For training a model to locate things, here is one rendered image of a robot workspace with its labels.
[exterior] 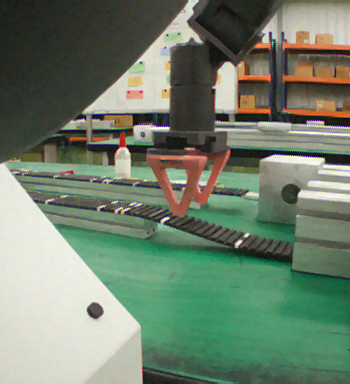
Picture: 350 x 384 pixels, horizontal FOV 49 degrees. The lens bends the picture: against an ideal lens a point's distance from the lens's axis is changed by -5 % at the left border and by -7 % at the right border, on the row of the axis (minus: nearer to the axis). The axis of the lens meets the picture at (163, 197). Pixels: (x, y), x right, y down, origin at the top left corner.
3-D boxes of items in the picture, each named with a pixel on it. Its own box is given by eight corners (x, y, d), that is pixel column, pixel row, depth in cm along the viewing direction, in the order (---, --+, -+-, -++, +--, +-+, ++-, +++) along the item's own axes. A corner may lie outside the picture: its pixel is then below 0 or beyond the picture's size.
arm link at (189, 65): (166, 35, 45) (215, 35, 44) (174, 45, 52) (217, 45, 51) (166, 93, 46) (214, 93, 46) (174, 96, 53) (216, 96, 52)
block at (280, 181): (252, 224, 60) (255, 161, 58) (271, 207, 71) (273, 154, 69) (311, 231, 56) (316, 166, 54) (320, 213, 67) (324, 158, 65)
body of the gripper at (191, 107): (228, 144, 53) (229, 89, 52) (203, 149, 44) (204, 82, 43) (183, 142, 56) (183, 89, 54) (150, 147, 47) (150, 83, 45)
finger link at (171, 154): (218, 210, 51) (220, 136, 49) (199, 223, 45) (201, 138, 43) (169, 205, 54) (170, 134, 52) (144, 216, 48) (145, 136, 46)
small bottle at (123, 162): (122, 177, 105) (122, 131, 102) (133, 178, 102) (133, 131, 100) (112, 179, 102) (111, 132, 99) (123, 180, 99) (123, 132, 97)
